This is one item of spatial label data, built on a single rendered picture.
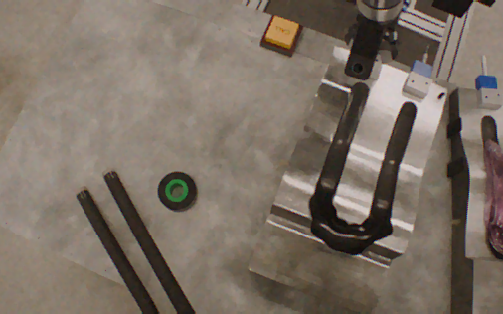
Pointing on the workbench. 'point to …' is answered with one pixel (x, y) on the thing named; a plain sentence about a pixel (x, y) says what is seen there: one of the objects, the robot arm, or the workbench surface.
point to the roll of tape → (173, 188)
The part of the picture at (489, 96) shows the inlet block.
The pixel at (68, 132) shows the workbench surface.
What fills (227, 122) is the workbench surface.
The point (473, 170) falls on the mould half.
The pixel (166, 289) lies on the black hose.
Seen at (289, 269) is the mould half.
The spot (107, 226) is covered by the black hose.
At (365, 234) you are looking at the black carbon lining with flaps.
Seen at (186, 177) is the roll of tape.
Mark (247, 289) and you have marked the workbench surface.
